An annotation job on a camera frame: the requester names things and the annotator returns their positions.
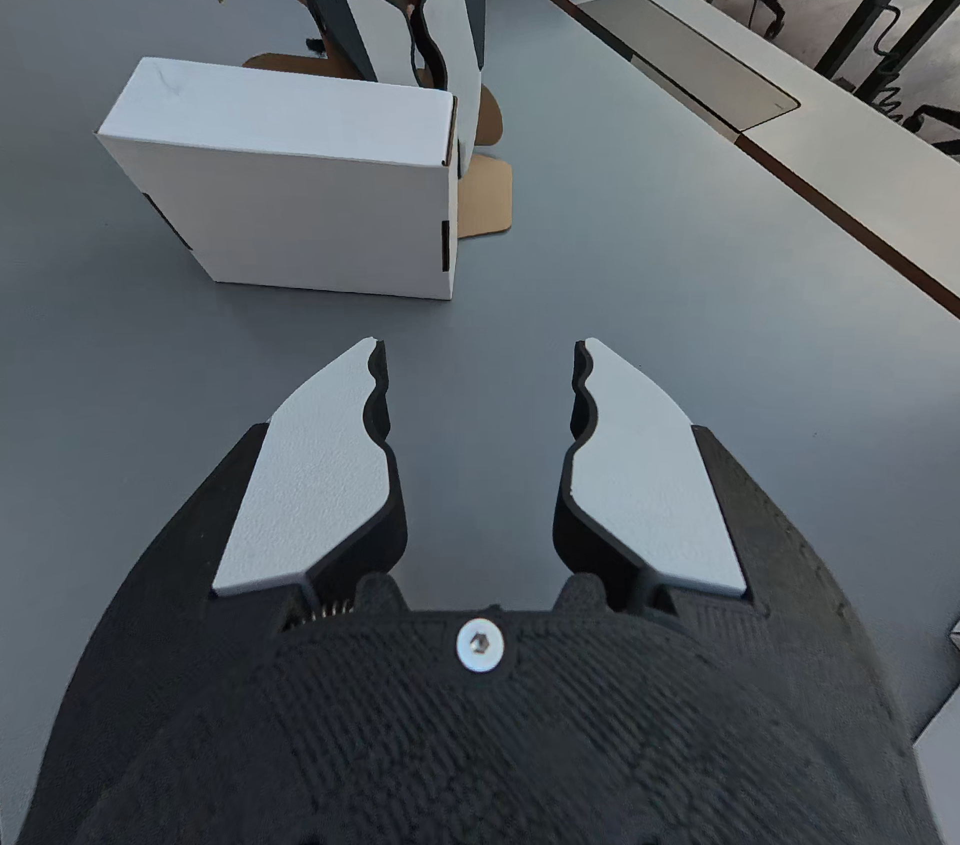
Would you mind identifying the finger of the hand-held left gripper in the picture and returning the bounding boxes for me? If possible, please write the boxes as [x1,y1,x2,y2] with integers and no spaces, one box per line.
[416,0,485,179]
[345,0,425,89]

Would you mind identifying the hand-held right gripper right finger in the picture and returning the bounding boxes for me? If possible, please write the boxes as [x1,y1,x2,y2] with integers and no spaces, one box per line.
[553,337,750,612]

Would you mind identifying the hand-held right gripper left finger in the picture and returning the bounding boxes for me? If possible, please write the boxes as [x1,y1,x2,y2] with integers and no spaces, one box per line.
[212,336,410,605]

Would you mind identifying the white cardboard box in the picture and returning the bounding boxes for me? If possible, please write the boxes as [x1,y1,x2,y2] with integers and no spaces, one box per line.
[95,51,516,302]

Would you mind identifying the folded white box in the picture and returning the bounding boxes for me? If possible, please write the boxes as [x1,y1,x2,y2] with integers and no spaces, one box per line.
[913,698,960,845]

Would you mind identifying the grey desk cable flap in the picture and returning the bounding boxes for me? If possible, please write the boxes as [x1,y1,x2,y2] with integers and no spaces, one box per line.
[577,0,800,134]

